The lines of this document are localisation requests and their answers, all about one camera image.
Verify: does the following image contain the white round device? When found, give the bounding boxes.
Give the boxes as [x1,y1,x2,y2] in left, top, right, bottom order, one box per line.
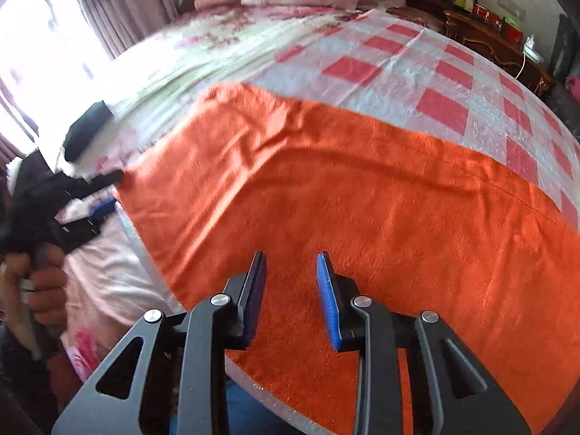
[525,36,545,63]

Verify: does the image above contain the pink curtain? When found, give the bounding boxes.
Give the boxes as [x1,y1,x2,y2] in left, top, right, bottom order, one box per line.
[41,0,192,61]

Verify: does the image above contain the carved wooden nightstand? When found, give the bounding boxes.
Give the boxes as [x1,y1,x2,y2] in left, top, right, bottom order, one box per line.
[443,7,554,97]

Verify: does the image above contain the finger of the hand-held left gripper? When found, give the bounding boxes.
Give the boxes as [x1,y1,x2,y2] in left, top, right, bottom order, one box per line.
[52,197,115,254]
[57,169,124,192]

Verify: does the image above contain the person's left hand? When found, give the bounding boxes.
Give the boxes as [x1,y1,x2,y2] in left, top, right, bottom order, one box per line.
[0,244,68,328]

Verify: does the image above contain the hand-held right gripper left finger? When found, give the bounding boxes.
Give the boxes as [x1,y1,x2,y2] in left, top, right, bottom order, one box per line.
[52,250,267,435]

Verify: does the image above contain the black leather armchair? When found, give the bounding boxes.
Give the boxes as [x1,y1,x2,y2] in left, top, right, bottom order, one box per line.
[550,13,580,103]

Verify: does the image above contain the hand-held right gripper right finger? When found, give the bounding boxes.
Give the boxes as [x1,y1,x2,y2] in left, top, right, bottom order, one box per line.
[316,252,533,435]

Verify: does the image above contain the orange pants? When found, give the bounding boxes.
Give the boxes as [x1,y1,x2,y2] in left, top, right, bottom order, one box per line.
[113,82,580,435]

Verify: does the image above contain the bright window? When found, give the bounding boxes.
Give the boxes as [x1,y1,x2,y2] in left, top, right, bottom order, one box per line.
[0,0,115,155]

